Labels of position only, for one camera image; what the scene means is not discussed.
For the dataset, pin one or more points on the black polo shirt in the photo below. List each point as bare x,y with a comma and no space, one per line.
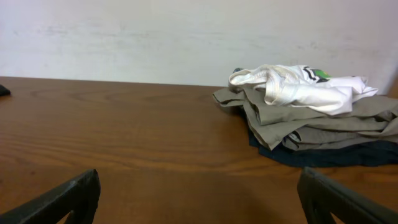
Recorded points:
4,91

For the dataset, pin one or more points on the white printed t-shirt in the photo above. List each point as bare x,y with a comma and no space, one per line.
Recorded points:
304,86

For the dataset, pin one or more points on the grey folded garment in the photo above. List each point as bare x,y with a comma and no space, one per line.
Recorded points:
373,118

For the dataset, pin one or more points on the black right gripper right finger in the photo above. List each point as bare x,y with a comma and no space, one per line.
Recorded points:
323,198

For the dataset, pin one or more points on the navy folded garment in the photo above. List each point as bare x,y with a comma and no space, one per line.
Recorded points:
371,154

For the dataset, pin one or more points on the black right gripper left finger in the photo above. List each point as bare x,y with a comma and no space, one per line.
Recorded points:
76,199

